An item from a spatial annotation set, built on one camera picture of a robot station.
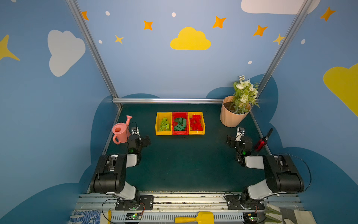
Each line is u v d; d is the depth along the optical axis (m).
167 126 1.02
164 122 1.05
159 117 1.10
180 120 1.07
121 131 0.90
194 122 1.10
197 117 1.07
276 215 0.70
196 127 1.04
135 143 0.72
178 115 1.08
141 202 0.73
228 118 1.01
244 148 0.72
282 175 0.46
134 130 0.84
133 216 0.71
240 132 0.81
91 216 0.70
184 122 1.05
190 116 1.05
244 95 0.87
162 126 1.04
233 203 0.74
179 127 1.04
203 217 0.69
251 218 0.71
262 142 0.89
